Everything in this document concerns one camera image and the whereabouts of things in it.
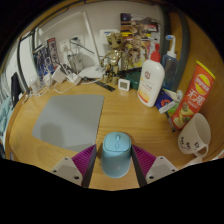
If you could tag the white wall box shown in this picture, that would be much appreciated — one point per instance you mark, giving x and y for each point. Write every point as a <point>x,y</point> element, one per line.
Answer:
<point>106,35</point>

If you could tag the light blue computer mouse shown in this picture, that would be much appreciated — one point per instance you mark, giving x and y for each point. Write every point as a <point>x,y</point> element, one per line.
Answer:
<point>116,156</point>

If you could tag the grey mouse pad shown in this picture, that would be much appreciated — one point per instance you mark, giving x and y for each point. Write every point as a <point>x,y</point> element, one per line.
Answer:
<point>66,123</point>

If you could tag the white mug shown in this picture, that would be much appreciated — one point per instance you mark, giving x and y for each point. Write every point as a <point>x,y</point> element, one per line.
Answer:
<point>196,133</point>

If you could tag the black ruler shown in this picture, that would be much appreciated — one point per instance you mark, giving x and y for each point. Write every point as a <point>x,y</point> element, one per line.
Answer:
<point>105,86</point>

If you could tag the blue model kit box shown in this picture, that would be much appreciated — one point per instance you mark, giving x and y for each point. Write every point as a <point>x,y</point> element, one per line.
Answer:
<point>45,58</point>

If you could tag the teal cloth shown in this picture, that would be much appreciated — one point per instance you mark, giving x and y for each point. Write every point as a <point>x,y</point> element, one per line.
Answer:
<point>5,115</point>

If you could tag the orange chip can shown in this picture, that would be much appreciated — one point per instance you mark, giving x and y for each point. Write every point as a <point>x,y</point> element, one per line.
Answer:
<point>193,100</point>

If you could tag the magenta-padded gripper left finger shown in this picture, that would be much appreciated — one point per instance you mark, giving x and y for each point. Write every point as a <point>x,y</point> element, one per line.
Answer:
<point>68,170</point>

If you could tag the colourful comic poster box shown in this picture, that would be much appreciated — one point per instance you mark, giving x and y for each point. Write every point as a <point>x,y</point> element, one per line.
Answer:
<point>136,33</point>

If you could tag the white power strip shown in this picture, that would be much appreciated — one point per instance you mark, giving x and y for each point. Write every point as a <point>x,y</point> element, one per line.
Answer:
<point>74,79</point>

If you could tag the steel cup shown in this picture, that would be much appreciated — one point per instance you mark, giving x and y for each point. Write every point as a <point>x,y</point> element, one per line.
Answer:
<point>74,63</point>

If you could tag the white wall socket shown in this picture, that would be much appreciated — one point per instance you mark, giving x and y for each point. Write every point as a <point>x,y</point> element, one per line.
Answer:
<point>63,46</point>
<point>76,45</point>

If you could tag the white red-capped lotion bottle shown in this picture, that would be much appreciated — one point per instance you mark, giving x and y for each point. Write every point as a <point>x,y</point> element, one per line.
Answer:
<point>150,83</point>

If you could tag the dark green round container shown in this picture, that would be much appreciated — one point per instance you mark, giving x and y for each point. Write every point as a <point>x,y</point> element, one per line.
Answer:
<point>135,80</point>

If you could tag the black bag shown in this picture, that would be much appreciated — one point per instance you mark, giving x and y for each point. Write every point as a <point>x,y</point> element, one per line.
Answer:
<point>15,88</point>

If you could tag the white desk lamp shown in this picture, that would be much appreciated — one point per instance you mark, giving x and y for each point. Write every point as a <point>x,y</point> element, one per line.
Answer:
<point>93,71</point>

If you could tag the clear plastic cup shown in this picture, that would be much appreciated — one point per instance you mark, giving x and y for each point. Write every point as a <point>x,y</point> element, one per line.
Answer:
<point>35,85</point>

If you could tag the small white desk clock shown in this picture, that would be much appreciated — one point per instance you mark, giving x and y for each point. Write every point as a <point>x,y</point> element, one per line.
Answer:
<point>124,84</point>

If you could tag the small blue orange box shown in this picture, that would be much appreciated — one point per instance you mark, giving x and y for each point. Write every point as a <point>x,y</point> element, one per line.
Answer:
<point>165,101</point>

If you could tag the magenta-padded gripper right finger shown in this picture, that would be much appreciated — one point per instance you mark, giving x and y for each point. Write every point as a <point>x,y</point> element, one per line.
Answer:
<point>160,168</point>

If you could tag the brown tree figure toy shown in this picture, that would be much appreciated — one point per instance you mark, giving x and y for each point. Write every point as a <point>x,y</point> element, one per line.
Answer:
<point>113,60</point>

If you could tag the white charger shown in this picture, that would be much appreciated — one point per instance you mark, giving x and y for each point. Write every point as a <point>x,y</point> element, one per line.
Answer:
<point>58,75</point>

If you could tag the blue spray bottle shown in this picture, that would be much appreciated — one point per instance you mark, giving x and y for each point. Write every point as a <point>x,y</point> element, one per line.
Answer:
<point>170,70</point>

